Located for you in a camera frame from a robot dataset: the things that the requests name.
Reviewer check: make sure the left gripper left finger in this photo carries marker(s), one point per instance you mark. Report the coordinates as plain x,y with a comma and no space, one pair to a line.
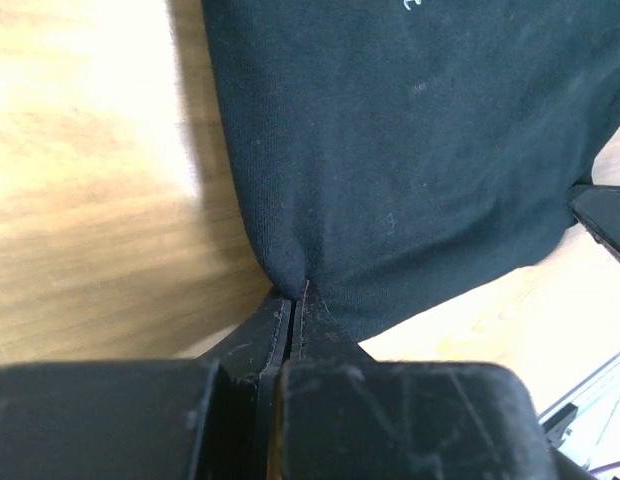
202,418

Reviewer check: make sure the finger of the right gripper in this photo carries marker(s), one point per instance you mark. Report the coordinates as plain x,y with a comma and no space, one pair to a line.
597,208

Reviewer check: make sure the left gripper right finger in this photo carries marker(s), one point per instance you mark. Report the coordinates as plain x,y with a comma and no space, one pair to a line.
343,415

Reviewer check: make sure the black t-shirt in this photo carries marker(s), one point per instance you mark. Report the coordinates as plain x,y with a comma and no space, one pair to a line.
396,154

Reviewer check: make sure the aluminium frame rail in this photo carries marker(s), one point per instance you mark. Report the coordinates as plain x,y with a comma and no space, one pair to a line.
557,419

